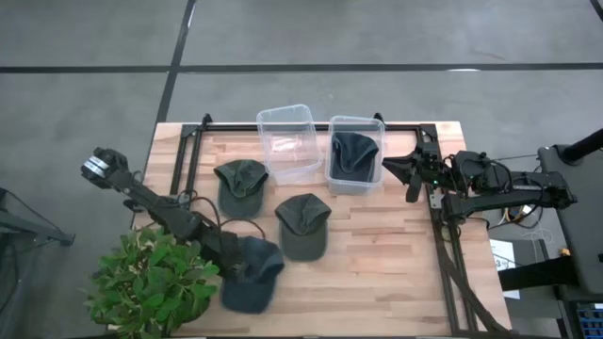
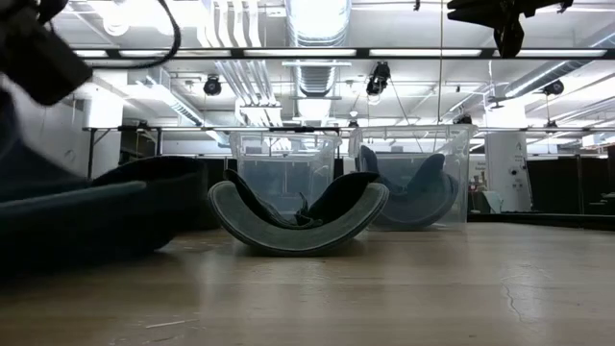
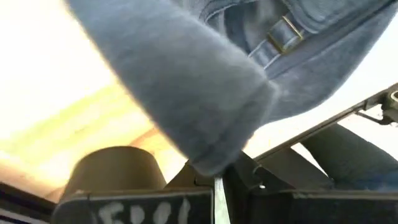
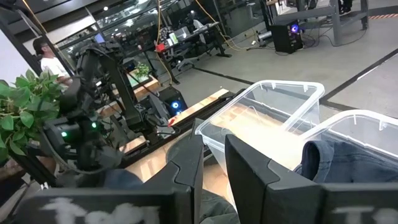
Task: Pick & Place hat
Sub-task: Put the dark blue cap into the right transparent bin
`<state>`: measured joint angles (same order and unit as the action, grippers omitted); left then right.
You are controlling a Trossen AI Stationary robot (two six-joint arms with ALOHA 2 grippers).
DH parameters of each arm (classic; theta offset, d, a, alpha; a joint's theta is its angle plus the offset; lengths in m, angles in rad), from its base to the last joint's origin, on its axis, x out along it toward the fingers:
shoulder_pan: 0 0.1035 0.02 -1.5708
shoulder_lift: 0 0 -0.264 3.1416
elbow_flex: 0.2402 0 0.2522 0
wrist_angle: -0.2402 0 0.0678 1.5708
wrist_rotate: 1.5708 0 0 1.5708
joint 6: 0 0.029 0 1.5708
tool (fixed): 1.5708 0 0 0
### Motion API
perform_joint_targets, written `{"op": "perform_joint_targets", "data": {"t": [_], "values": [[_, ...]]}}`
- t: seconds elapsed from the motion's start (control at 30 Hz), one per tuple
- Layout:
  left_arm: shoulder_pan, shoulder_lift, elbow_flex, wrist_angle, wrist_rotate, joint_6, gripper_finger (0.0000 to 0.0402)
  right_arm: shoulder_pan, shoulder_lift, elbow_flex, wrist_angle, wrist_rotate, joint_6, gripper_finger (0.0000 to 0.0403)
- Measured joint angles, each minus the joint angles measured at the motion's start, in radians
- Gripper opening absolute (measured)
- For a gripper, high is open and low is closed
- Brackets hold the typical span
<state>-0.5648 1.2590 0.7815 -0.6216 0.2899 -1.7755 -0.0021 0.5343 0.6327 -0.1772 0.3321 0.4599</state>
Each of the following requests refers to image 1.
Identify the blue storage box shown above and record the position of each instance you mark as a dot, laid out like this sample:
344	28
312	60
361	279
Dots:
591	322

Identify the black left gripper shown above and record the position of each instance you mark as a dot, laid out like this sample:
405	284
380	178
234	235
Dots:
223	249

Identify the black metal table frame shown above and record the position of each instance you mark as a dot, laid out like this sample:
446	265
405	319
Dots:
226	127

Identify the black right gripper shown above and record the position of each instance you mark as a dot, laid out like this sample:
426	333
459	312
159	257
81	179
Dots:
433	165

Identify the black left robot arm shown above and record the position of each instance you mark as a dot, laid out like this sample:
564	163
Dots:
141	198

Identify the green leafy potted plant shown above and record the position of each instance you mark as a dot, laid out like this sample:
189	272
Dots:
151	282

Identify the dark green cap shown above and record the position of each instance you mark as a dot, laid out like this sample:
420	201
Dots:
240	198
304	235

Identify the black pole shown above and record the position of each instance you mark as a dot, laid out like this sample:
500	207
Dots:
584	146

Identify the white paper sheet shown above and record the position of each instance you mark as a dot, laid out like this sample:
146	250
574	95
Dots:
501	249

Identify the navy blue cap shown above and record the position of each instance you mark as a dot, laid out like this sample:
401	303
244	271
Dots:
353	160
254	292

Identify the black floor stand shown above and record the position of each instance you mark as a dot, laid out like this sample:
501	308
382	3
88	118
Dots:
28	228

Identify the clear plastic bin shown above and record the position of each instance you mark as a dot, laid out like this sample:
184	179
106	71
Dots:
353	188
289	146

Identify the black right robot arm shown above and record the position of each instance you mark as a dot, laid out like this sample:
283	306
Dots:
518	186

